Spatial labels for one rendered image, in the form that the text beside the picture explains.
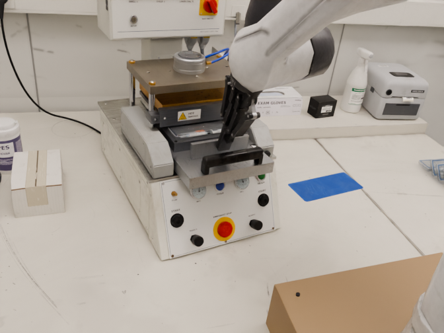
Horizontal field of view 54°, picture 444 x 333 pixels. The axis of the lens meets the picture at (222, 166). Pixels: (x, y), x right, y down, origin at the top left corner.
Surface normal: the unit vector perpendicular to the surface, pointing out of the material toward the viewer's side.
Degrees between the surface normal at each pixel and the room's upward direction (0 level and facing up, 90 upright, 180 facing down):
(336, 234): 0
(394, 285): 4
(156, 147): 41
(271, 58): 94
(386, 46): 90
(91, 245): 0
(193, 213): 65
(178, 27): 90
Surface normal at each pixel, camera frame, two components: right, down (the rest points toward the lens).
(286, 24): -0.71, 0.25
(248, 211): 0.46, 0.09
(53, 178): 0.07, -0.86
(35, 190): 0.32, 0.49
